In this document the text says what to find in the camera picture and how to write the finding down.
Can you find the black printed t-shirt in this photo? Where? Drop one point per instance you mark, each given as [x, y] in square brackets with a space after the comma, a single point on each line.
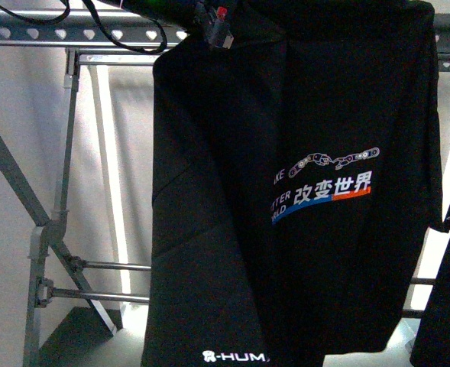
[295, 176]

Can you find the upper horizontal metal rod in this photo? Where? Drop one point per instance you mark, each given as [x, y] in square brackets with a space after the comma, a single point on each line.
[114, 266]

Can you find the horizontal metal rod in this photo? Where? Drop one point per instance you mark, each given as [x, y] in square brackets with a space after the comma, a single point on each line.
[98, 295]
[114, 266]

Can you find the white LED light strip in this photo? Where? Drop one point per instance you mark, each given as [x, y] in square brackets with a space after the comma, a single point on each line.
[108, 151]

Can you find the lower horizontal metal rod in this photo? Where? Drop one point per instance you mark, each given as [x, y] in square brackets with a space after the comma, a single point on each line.
[98, 295]

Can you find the grey metal drying rack frame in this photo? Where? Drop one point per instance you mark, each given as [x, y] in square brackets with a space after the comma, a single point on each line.
[50, 230]

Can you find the perforated metal hanging rail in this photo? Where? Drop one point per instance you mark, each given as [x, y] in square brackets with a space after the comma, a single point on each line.
[79, 30]

